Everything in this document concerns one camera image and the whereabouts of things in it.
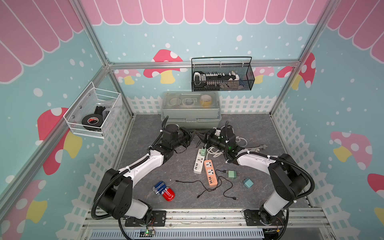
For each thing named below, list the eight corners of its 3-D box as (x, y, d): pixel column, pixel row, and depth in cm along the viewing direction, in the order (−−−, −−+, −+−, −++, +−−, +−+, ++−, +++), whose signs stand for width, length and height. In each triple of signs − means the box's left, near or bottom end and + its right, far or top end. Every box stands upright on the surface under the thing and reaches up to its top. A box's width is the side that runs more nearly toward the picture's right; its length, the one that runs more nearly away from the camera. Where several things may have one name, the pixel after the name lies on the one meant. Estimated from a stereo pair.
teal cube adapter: (248, 189, 85) (250, 188, 83) (241, 182, 88) (242, 180, 86) (252, 185, 87) (254, 183, 85) (246, 178, 89) (247, 176, 87)
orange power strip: (209, 187, 86) (209, 185, 84) (203, 162, 96) (203, 160, 94) (218, 185, 86) (218, 184, 84) (211, 160, 96) (211, 158, 94)
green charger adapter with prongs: (228, 179, 89) (229, 177, 87) (227, 172, 92) (228, 170, 89) (238, 179, 89) (240, 177, 87) (237, 172, 92) (238, 170, 89)
